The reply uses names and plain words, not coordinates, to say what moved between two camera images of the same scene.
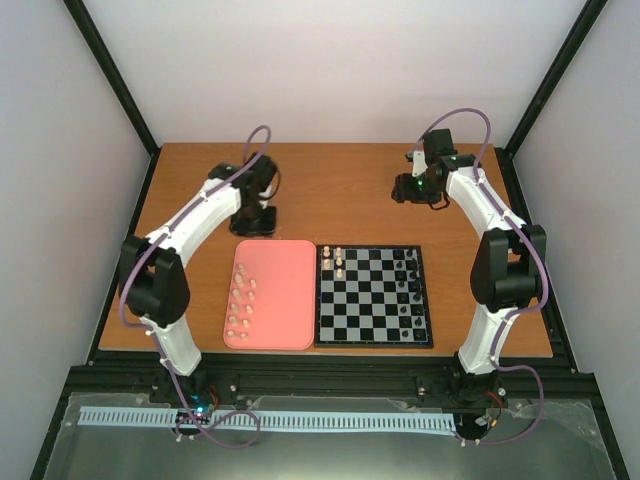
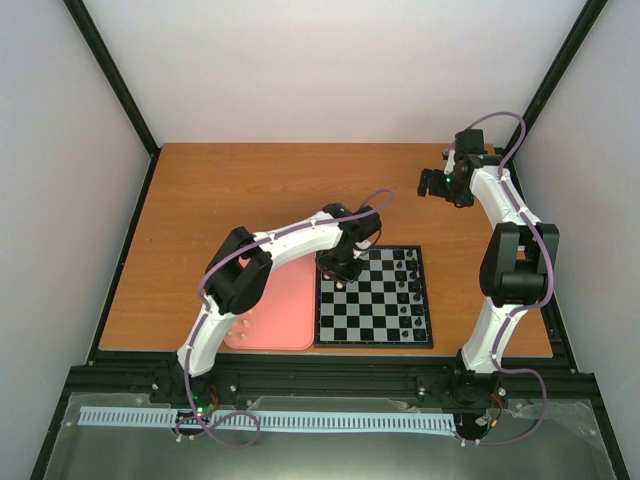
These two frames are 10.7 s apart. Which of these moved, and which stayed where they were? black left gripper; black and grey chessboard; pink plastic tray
Moved: black left gripper
Stayed: pink plastic tray; black and grey chessboard
